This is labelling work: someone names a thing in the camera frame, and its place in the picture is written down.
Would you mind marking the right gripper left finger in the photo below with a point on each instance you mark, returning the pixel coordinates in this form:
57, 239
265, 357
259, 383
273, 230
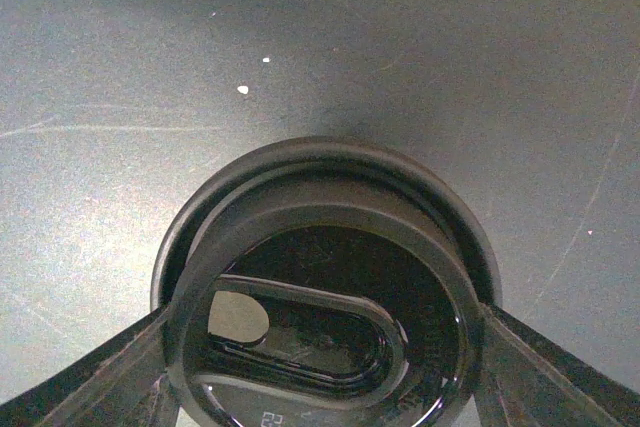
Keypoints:
123, 382

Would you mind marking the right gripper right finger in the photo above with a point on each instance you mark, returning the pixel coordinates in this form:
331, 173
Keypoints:
528, 380

